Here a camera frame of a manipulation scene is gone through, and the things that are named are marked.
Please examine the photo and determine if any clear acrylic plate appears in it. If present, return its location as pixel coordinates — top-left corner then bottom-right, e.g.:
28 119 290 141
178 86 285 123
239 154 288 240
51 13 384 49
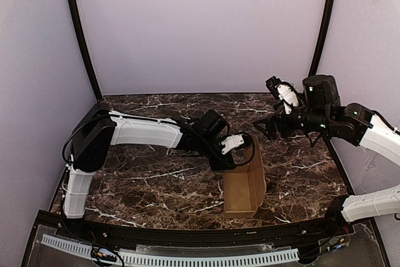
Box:
23 225 385 266

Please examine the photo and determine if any left black cable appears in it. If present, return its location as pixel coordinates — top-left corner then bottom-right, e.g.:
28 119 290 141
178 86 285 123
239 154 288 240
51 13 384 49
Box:
231 131 256 167

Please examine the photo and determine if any white slotted cable duct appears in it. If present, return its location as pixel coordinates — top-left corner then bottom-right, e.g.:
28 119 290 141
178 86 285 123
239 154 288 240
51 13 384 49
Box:
41 234 299 266

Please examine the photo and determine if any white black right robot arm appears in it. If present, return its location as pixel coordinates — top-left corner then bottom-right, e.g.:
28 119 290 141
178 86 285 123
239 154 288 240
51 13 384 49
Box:
253 74 399 224

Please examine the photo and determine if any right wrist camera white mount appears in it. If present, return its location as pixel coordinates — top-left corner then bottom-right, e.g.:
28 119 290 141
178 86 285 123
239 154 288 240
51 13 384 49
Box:
266 76 300 115

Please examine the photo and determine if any black front rail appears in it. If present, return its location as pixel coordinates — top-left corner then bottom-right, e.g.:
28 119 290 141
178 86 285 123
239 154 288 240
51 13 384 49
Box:
35 211 373 263

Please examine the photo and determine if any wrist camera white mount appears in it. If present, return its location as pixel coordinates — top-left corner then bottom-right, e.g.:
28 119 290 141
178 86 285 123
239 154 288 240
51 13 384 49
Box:
220 134 252 155
266 76 300 115

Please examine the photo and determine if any black left frame post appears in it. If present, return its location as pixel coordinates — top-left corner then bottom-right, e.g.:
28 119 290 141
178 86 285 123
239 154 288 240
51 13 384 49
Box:
67 0 103 102

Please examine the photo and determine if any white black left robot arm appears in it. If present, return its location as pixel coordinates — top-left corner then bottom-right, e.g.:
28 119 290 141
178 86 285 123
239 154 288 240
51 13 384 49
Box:
62 109 244 219

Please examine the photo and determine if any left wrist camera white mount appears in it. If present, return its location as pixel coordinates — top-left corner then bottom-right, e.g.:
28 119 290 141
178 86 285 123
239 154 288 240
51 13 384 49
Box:
220 134 252 155

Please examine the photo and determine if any brown cardboard box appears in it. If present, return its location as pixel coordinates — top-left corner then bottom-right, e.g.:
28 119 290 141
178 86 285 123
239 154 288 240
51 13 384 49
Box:
222 136 266 219

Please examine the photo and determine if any black frame post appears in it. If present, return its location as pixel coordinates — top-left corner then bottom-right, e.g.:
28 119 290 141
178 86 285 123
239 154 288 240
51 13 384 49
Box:
67 0 103 102
308 0 334 76

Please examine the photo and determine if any black right frame post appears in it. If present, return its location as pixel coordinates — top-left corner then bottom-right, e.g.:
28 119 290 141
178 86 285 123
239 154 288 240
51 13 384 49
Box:
308 0 334 76

